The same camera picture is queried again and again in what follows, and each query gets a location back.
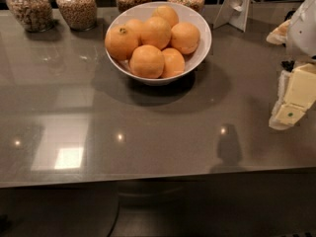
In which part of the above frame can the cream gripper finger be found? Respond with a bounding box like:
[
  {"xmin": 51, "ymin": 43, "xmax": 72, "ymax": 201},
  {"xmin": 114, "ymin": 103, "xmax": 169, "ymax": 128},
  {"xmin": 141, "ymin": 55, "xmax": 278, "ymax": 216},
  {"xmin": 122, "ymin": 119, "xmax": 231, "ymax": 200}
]
[
  {"xmin": 269, "ymin": 63, "xmax": 316, "ymax": 130},
  {"xmin": 266, "ymin": 20, "xmax": 289, "ymax": 45}
]

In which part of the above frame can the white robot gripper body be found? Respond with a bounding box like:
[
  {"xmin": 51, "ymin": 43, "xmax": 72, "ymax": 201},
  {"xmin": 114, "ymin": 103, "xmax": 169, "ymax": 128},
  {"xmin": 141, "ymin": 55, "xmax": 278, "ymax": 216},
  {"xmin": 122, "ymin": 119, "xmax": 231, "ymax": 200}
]
[{"xmin": 285, "ymin": 0, "xmax": 316, "ymax": 62}]

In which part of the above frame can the white folded stand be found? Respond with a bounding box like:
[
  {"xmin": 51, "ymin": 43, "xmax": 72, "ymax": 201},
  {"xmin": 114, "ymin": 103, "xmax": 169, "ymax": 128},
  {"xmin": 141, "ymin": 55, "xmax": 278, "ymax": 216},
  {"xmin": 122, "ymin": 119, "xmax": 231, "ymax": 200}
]
[{"xmin": 213, "ymin": 0, "xmax": 252, "ymax": 32}]

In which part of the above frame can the left orange with stem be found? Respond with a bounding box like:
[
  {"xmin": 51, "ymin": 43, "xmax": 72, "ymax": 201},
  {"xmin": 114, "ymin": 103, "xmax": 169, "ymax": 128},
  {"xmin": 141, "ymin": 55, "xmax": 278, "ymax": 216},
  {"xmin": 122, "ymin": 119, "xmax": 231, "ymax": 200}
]
[{"xmin": 105, "ymin": 25, "xmax": 139, "ymax": 61}]

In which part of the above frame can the far left glass jar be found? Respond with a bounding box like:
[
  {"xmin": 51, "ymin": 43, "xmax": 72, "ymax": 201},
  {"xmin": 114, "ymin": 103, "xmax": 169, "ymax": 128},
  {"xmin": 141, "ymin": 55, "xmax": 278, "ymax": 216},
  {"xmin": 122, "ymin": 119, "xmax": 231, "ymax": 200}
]
[{"xmin": 6, "ymin": 0, "xmax": 53, "ymax": 33}]

